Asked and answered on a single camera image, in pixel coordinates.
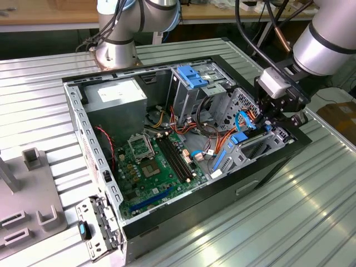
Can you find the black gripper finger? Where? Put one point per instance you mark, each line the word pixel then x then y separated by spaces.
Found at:
pixel 292 120
pixel 262 111

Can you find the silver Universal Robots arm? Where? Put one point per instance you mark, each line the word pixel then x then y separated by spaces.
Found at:
pixel 119 53

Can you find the grey metal disk bay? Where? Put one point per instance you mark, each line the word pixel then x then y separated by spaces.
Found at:
pixel 236 158

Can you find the brown cardboard box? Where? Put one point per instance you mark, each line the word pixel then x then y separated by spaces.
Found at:
pixel 342 116

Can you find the blue drive latch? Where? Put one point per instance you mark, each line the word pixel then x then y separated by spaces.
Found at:
pixel 198 81
pixel 186 73

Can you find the grey metal drive cage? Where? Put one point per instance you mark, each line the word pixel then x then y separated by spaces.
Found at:
pixel 183 97

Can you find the black RAM slot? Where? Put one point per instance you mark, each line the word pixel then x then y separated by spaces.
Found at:
pixel 171 161
pixel 181 158
pixel 175 160
pixel 178 159

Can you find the green motherboard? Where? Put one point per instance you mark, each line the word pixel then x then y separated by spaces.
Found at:
pixel 164 175

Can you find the black open PC case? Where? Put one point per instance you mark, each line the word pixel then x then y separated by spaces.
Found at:
pixel 200 211

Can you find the CPU socket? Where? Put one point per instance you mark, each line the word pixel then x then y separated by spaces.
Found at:
pixel 148 169

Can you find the blue expansion slot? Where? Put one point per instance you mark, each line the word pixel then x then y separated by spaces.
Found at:
pixel 151 199

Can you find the grey power supply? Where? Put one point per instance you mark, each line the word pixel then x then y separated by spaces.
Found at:
pixel 116 119

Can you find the black case clip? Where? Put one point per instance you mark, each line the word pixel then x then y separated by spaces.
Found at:
pixel 106 176

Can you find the long wooden desk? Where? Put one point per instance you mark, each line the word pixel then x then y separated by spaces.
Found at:
pixel 41 14

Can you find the grey parts rack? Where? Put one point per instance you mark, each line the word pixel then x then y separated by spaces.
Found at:
pixel 30 192

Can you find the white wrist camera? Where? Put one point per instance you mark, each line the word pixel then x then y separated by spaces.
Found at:
pixel 274 83

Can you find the silver slot cover bracket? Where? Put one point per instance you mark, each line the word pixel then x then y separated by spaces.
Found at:
pixel 84 210

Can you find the blue black bracket latch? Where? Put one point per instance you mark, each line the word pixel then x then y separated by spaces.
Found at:
pixel 82 230

